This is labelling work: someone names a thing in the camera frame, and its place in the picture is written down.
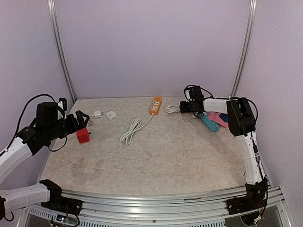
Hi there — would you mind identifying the aluminium front rail frame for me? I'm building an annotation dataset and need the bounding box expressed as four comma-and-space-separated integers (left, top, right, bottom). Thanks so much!
16, 186, 294, 227

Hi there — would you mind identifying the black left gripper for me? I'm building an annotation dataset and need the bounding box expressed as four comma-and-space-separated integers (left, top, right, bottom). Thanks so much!
45, 110, 89, 141

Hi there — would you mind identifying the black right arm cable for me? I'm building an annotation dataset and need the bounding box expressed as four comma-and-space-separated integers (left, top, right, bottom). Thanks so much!
184, 84, 266, 166

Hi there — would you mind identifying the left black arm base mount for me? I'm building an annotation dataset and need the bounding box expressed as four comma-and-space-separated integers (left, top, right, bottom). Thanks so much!
39, 179, 83, 215

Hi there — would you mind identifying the white power strip cord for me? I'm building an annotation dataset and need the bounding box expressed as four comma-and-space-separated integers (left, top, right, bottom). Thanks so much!
119, 113, 156, 146

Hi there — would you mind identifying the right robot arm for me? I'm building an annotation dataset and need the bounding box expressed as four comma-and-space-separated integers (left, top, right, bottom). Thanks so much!
180, 85, 268, 210

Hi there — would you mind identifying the teal power strip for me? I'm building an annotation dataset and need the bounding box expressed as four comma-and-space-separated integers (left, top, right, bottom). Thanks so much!
199, 113, 220, 132

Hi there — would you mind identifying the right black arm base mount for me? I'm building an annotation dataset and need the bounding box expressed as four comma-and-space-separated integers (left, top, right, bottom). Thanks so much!
226, 180, 268, 215

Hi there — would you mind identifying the right aluminium corner post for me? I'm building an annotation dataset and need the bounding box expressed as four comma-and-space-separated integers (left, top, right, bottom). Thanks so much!
230, 0, 258, 96

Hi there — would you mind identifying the blue cube adapter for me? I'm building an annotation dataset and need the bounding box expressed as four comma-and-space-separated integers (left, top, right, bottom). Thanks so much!
219, 113, 228, 123

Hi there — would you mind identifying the white usb charger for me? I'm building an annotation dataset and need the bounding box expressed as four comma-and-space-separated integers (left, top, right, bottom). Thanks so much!
92, 110, 104, 119

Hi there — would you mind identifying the pink power strip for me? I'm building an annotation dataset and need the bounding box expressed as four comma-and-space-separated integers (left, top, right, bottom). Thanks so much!
208, 112, 229, 128

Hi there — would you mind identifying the red cube adapter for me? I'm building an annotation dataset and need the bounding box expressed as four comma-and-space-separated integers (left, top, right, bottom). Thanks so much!
76, 128, 91, 144

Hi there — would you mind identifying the aluminium corner post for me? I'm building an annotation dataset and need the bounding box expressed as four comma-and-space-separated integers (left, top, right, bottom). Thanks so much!
230, 0, 258, 96
47, 0, 77, 104

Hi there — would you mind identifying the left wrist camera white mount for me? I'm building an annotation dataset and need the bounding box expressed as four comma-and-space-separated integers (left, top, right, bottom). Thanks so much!
58, 97, 67, 112

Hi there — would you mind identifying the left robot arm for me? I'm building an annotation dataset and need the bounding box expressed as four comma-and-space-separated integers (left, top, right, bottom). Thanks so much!
0, 98, 90, 218

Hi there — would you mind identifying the left aluminium corner post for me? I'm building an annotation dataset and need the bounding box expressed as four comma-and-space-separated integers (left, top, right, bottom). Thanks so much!
47, 0, 77, 104

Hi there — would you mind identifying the white multi-outlet plug adapter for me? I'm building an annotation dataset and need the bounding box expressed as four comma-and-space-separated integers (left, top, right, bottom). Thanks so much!
106, 111, 117, 120

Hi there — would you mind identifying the orange power strip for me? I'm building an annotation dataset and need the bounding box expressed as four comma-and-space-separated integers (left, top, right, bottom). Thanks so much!
149, 96, 162, 115

